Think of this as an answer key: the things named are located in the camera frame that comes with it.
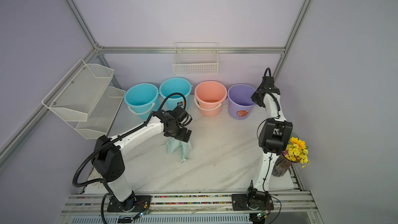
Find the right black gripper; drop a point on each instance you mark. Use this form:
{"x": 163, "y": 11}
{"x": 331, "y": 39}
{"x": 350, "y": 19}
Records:
{"x": 254, "y": 98}

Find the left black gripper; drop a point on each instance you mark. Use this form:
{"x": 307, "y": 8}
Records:
{"x": 182, "y": 137}

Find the mint green microfiber cloth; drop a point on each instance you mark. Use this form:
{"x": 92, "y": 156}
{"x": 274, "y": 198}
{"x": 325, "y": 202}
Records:
{"x": 173, "y": 145}

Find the purple plastic bucket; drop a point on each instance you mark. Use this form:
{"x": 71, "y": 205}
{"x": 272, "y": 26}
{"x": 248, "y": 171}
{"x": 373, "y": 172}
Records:
{"x": 240, "y": 104}

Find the teal plastic bucket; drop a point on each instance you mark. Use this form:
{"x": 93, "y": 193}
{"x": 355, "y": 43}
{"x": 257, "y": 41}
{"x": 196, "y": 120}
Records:
{"x": 176, "y": 85}
{"x": 142, "y": 100}

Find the pink plastic bucket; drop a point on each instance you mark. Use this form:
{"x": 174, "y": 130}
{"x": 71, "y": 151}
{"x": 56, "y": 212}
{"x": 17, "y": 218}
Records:
{"x": 209, "y": 97}

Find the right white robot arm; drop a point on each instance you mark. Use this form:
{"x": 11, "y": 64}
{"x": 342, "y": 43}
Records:
{"x": 272, "y": 139}

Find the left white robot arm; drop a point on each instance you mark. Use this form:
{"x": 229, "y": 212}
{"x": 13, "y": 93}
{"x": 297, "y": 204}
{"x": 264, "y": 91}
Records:
{"x": 110, "y": 161}

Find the yellow artificial flower bouquet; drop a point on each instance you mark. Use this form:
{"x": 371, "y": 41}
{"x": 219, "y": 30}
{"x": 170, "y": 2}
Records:
{"x": 297, "y": 151}

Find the dark flower vase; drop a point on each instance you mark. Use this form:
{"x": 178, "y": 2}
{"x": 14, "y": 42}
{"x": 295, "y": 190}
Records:
{"x": 281, "y": 166}

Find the white mesh two-tier shelf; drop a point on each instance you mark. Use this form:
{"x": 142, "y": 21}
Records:
{"x": 86, "y": 100}

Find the white work glove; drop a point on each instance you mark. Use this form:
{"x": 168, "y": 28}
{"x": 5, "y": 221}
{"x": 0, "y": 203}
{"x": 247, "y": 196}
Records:
{"x": 95, "y": 175}

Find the white wire wall basket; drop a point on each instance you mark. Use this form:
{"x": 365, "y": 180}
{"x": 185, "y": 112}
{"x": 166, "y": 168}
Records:
{"x": 195, "y": 58}

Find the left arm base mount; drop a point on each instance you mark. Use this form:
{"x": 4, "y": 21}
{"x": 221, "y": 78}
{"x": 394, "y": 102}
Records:
{"x": 134, "y": 203}

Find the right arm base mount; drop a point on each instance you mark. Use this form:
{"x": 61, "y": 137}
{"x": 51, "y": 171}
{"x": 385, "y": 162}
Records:
{"x": 253, "y": 199}

